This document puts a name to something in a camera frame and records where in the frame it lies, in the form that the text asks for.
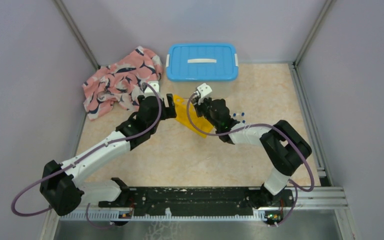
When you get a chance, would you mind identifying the yellow test tube rack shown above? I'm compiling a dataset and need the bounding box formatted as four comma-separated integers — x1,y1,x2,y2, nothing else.
173,94,214,138

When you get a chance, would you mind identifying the pink patterned cloth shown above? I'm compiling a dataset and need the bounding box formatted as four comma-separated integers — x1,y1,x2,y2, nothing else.
82,46,164,121

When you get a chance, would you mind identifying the blue plastic bin lid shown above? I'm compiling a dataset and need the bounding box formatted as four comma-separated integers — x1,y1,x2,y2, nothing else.
166,42,239,83

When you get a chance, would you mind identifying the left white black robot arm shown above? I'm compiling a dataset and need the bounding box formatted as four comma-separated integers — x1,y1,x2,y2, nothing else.
39,93,177,216

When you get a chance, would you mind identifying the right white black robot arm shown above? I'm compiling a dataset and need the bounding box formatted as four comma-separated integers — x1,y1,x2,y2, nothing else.
192,97,312,206

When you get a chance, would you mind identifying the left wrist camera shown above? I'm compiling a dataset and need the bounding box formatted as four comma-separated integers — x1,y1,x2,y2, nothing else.
141,81,161,98

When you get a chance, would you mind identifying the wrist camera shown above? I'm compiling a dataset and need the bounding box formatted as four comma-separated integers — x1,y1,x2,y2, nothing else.
195,83,213,105
141,81,161,98

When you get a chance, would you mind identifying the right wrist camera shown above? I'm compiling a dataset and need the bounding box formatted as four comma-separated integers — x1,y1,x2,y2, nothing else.
195,83,213,105

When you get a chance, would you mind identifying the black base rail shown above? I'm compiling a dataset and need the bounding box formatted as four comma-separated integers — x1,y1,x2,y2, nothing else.
98,187,294,217

